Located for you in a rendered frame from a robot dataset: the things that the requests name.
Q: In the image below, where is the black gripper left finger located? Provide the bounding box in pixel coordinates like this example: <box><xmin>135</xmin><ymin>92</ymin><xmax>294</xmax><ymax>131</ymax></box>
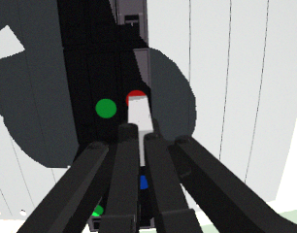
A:
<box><xmin>16</xmin><ymin>96</ymin><xmax>143</xmax><ymax>233</ymax></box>

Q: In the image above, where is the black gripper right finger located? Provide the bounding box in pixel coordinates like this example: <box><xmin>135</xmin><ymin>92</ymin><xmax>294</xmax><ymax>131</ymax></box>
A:
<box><xmin>138</xmin><ymin>95</ymin><xmax>297</xmax><ymax>233</ymax></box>

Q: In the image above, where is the black server rack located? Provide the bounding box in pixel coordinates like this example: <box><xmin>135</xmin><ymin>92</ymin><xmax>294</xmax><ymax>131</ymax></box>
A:
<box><xmin>0</xmin><ymin>0</ymin><xmax>297</xmax><ymax>220</ymax></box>

